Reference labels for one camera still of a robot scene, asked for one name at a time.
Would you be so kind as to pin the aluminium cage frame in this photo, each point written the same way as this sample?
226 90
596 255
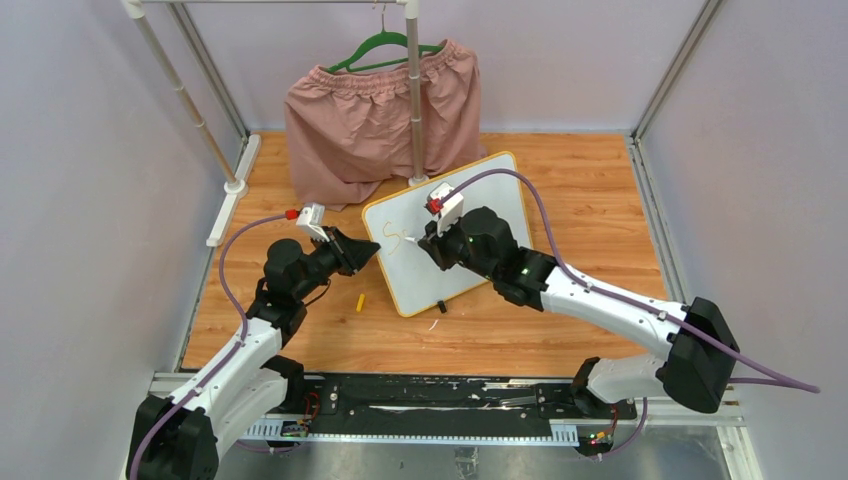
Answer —
579 91

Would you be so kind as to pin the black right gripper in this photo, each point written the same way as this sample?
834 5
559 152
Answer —
436 245

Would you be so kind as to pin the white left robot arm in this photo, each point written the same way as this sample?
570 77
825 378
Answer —
185 434

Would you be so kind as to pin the green clothes hanger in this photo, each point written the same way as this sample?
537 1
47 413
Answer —
378 50

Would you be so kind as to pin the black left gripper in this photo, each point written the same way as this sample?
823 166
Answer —
350 255

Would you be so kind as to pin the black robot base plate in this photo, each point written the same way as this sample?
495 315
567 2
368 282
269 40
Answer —
462 410

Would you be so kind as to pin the yellow framed whiteboard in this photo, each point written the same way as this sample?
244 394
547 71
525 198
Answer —
415 282

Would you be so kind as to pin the white clothes rack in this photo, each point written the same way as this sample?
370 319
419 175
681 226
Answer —
236 177

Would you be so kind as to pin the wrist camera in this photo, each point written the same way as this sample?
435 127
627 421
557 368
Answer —
444 206
310 220

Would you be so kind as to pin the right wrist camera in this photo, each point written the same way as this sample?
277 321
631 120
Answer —
444 206

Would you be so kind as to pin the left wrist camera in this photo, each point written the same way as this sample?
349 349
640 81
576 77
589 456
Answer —
310 220

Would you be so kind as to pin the pink shorts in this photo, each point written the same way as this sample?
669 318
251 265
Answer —
347 133

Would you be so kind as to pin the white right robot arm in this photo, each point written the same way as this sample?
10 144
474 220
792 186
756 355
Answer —
690 349

